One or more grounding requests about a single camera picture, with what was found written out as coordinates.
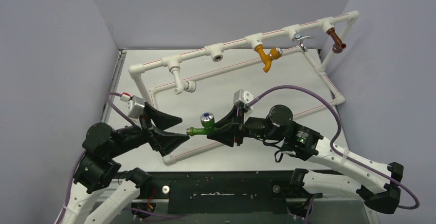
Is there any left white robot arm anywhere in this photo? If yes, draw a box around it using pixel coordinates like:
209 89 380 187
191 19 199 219
56 102 190 223

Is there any white plastic faucet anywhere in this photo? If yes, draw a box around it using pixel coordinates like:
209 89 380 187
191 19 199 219
170 67 196 95

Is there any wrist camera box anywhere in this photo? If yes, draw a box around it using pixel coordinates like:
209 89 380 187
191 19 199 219
233 89 255 109
120 92 145 119

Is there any green plastic faucet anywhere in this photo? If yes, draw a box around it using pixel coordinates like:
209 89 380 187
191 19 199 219
186 112 217 136

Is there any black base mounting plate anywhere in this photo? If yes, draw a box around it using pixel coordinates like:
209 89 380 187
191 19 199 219
129 170 358 215

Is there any orange plastic faucet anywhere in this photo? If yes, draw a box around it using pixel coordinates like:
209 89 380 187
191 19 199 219
254 45 283 73

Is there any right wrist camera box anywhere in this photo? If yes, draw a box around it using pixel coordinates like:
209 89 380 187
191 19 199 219
233 89 255 109

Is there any white PVC pipe frame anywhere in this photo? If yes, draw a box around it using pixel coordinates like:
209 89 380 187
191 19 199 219
128 10 360 166

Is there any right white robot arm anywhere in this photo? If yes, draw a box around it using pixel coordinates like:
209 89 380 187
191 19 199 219
207 104 404 214

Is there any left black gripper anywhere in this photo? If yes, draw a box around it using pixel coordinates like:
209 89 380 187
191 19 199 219
108 102 190 157

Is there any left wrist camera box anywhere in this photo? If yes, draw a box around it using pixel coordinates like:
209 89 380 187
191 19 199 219
120 92 145 119

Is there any chrome metal faucet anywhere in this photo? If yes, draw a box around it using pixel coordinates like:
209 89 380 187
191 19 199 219
292 32 314 53

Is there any brown plastic faucet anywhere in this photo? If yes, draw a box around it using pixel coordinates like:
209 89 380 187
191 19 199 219
326 27 347 54

